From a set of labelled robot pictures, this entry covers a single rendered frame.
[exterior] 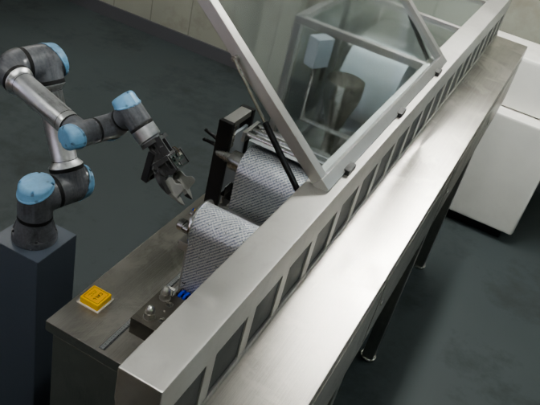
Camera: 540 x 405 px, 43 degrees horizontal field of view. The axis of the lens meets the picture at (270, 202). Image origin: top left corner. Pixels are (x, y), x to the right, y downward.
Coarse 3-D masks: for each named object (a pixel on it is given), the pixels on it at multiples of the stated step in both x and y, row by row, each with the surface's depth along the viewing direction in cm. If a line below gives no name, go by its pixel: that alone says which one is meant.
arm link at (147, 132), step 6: (144, 126) 199; (150, 126) 200; (156, 126) 202; (138, 132) 199; (144, 132) 199; (150, 132) 199; (156, 132) 200; (138, 138) 200; (144, 138) 199; (150, 138) 200; (138, 144) 201
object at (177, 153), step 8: (160, 136) 199; (144, 144) 200; (152, 144) 201; (160, 144) 200; (168, 144) 200; (152, 152) 202; (160, 152) 202; (168, 152) 200; (176, 152) 201; (160, 160) 200; (168, 160) 199; (176, 160) 200; (184, 160) 203; (152, 168) 203; (160, 168) 202; (168, 168) 200; (176, 168) 200
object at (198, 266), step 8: (192, 248) 203; (192, 256) 204; (200, 256) 203; (208, 256) 201; (184, 264) 207; (192, 264) 206; (200, 264) 204; (208, 264) 203; (216, 264) 201; (184, 272) 209; (192, 272) 207; (200, 272) 206; (208, 272) 204; (184, 280) 210; (192, 280) 209; (200, 280) 207; (184, 288) 212; (192, 288) 210
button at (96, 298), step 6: (90, 288) 219; (96, 288) 220; (84, 294) 216; (90, 294) 217; (96, 294) 218; (102, 294) 218; (108, 294) 219; (84, 300) 215; (90, 300) 215; (96, 300) 216; (102, 300) 216; (108, 300) 219; (90, 306) 215; (96, 306) 214; (102, 306) 216
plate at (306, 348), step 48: (480, 96) 282; (432, 144) 237; (384, 192) 204; (432, 192) 210; (336, 240) 179; (384, 240) 184; (336, 288) 163; (384, 288) 178; (288, 336) 147; (336, 336) 150; (240, 384) 134; (288, 384) 136; (336, 384) 168
